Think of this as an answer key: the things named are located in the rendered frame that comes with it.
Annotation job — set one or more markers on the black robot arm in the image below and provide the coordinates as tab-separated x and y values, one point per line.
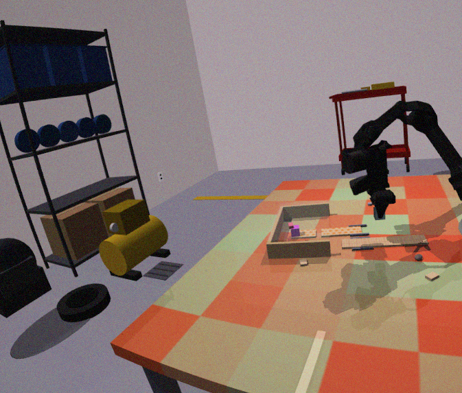
423	118

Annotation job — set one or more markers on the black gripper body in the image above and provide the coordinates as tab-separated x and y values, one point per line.
381	194

